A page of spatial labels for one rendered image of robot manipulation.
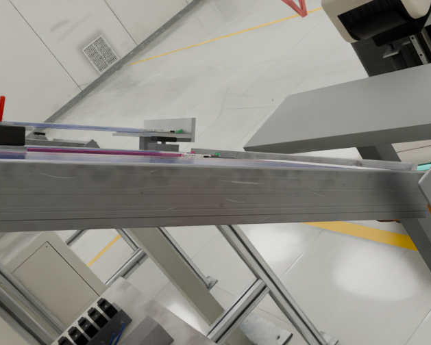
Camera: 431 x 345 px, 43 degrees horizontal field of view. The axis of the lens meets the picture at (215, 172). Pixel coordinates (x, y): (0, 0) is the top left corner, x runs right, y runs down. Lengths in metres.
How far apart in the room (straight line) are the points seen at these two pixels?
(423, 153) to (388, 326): 0.49
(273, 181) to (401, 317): 1.09
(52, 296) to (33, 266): 0.13
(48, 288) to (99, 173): 1.56
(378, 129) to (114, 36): 8.15
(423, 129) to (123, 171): 0.74
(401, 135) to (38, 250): 1.32
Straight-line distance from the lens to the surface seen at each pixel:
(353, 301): 1.77
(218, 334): 1.46
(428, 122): 1.13
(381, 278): 1.78
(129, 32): 9.28
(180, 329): 0.99
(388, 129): 1.18
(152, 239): 1.58
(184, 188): 0.55
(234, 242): 1.42
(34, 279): 2.04
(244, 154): 1.10
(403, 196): 0.74
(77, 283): 2.08
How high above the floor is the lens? 1.14
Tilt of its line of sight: 22 degrees down
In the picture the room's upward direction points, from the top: 37 degrees counter-clockwise
